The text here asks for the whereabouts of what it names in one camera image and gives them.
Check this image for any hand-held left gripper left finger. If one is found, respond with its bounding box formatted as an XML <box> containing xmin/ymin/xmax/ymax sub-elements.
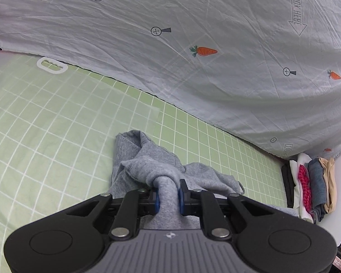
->
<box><xmin>64</xmin><ymin>188</ymin><xmax>160</xmax><ymax>239</ymax></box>

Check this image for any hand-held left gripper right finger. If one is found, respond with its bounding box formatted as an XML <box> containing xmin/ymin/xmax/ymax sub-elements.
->
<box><xmin>178</xmin><ymin>180</ymin><xmax>277</xmax><ymax>240</ymax></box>

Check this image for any grey zip hoodie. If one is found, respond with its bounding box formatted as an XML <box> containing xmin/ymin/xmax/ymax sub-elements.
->
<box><xmin>107</xmin><ymin>130</ymin><xmax>299</xmax><ymax>231</ymax></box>

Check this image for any stack of folded clothes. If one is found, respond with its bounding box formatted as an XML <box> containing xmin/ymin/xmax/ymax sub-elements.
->
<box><xmin>289</xmin><ymin>153</ymin><xmax>314</xmax><ymax>223</ymax></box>

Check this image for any folded black garment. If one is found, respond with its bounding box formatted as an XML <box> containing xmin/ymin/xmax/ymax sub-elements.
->
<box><xmin>281</xmin><ymin>163</ymin><xmax>295</xmax><ymax>209</ymax></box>

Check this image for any green grid mat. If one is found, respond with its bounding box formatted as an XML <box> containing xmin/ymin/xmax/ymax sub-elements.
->
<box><xmin>0</xmin><ymin>53</ymin><xmax>290</xmax><ymax>273</ymax></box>

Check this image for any folded red knit garment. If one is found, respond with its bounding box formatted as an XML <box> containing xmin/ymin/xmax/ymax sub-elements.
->
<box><xmin>298</xmin><ymin>165</ymin><xmax>313</xmax><ymax>212</ymax></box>

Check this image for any folded blue-grey garment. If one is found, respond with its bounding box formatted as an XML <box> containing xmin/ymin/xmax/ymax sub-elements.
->
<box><xmin>308</xmin><ymin>158</ymin><xmax>329</xmax><ymax>224</ymax></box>

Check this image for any folded beige garment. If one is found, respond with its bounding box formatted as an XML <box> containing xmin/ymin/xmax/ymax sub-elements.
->
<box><xmin>321</xmin><ymin>158</ymin><xmax>337</xmax><ymax>213</ymax></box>

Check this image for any grey carrot print sheet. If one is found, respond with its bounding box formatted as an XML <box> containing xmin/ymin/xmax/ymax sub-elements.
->
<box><xmin>0</xmin><ymin>0</ymin><xmax>341</xmax><ymax>160</ymax></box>

